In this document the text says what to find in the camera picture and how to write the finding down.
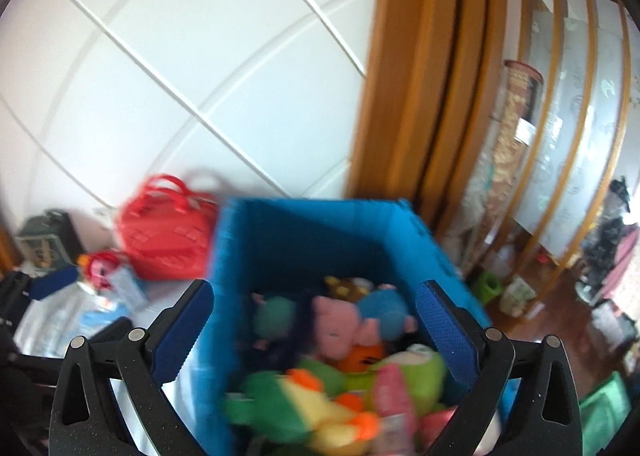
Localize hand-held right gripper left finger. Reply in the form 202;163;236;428
49;279;216;456

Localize orange plush toy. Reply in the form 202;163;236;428
336;342;387;373

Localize black display box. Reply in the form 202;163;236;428
17;209;86;269

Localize red plastic carry case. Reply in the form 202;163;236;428
115;175;219;281

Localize green frog plush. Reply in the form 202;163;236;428
382;343;448;419

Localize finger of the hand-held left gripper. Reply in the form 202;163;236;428
0;266;83;337
0;319;132;372

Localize plastic-wrapped white mattress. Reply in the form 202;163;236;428
10;236;231;456

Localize dark clutter pile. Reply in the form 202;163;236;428
575;176;640;337

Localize rolled patterned carpet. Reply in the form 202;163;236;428
467;60;545;267

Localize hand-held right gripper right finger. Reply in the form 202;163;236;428
415;280;583;456

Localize brown yellow plush toy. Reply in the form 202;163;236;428
322;275;373;304

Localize green bag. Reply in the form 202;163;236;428
579;370;633;442

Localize wooden frosted glass sliding door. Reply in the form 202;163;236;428
440;0;640;322

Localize pink pig plush red dress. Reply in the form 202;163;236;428
77;249;132;293

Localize white power strip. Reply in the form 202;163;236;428
91;205;118;228

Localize teal plush toy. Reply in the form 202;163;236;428
250;292;301;349

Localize wooden door frame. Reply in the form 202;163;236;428
345;0;508;237

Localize yellow green plush toy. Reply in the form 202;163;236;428
222;367;381;454

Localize white green carton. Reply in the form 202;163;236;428
500;276;535;318

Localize blue fabric storage bin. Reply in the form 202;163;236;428
207;196;518;456

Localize green plastic cup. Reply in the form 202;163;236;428
472;270;505;308

